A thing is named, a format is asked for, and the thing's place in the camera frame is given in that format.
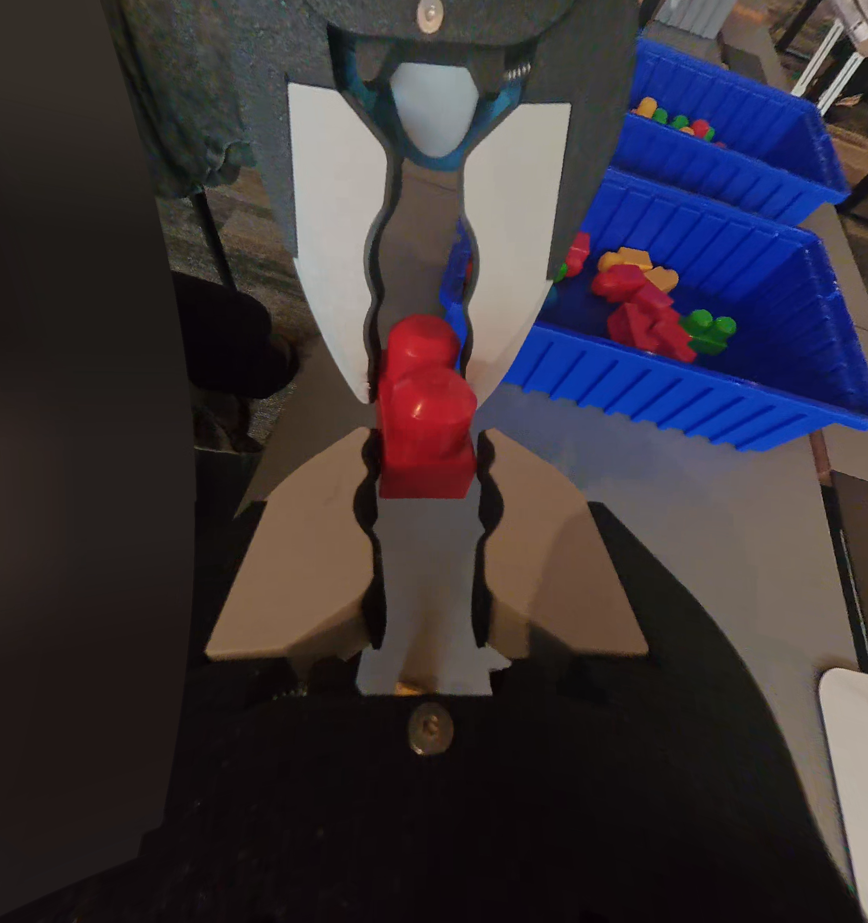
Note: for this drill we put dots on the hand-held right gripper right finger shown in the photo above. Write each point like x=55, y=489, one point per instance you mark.
x=556, y=577

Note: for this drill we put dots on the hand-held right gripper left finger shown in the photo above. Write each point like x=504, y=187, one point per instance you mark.
x=297, y=577

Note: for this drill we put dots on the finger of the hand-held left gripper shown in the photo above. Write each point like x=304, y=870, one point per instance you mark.
x=520, y=216
x=333, y=216

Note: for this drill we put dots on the red mega block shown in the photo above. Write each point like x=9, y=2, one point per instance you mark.
x=423, y=432

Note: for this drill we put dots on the blue plastic bin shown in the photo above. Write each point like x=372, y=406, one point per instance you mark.
x=729, y=90
x=621, y=393

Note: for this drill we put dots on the grey plastic crate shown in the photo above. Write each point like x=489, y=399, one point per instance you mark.
x=693, y=18

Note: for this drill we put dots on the person's black mesh shoe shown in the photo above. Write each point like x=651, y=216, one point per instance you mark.
x=232, y=339

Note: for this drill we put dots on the person's dark grey shirt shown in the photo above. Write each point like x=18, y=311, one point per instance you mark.
x=181, y=86

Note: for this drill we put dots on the white document stand dark board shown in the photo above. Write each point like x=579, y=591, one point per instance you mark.
x=848, y=61

